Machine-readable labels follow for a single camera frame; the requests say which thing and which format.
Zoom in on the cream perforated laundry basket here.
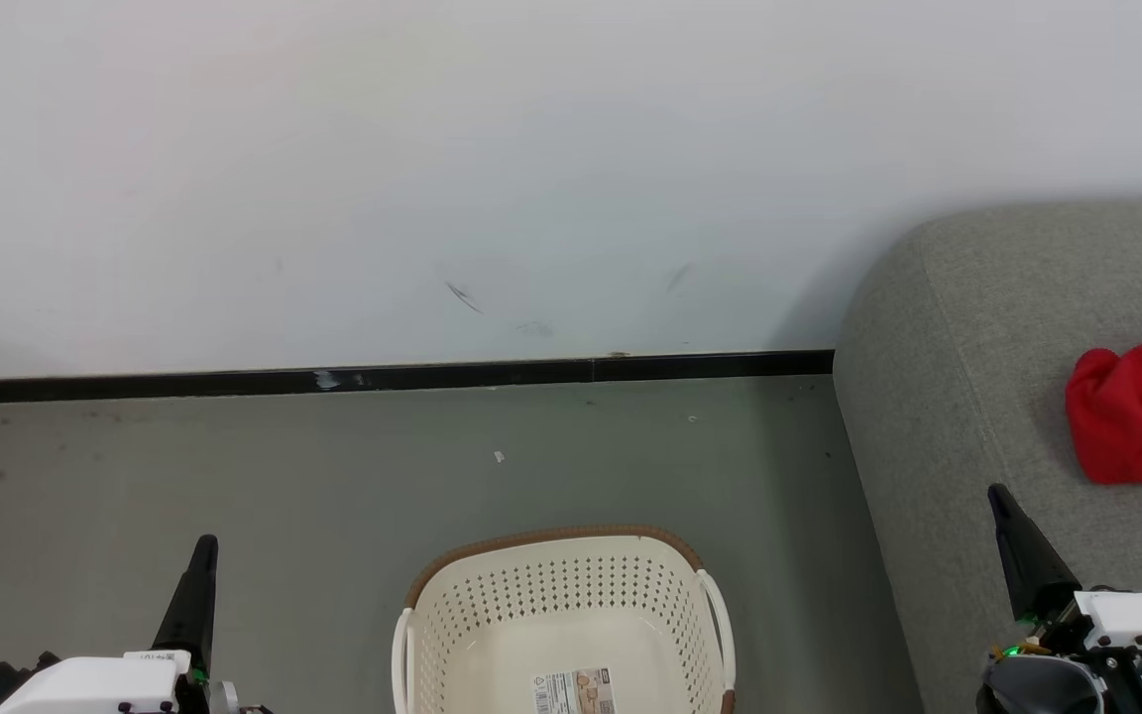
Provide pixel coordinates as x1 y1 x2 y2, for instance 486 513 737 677
392 526 737 714

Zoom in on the red garment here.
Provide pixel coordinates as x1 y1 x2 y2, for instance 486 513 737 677
1065 319 1142 489

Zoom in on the dark wall baseboard strip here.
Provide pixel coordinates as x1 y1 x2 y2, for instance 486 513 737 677
0 349 836 405

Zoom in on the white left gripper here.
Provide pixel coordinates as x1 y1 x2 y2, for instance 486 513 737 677
0 535 221 714

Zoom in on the grey fabric sofa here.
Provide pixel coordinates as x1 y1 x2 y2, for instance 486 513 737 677
833 195 1142 714

